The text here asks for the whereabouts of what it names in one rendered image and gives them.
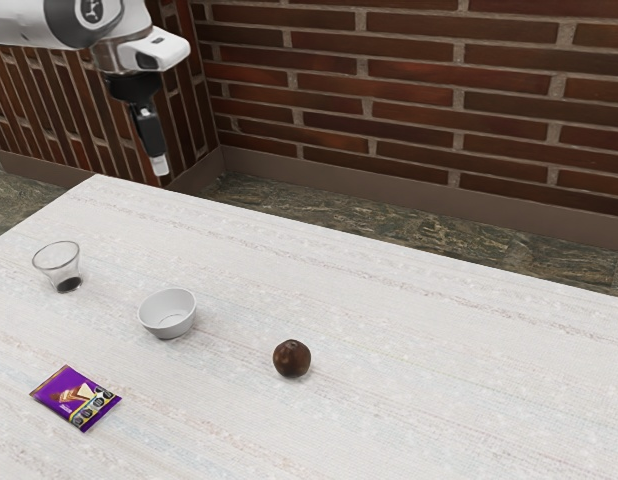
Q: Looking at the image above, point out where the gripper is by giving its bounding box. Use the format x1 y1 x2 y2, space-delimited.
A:
103 70 170 178

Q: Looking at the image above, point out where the clear glass cup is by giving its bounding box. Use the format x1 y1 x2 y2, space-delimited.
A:
31 240 84 295

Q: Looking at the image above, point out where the white bowl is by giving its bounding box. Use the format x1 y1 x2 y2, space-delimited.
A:
137 288 198 341

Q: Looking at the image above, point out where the dark brown round fruit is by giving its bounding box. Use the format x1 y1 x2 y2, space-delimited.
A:
272 339 312 380

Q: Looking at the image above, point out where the purple snack packet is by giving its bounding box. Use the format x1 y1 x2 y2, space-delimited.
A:
29 364 123 432

